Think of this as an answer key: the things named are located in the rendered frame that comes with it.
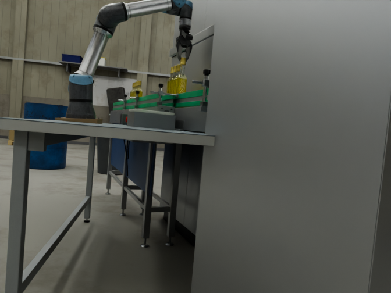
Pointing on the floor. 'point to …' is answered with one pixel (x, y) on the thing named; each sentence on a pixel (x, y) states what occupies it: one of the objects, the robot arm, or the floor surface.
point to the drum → (43, 161)
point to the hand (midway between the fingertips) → (182, 59)
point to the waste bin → (103, 145)
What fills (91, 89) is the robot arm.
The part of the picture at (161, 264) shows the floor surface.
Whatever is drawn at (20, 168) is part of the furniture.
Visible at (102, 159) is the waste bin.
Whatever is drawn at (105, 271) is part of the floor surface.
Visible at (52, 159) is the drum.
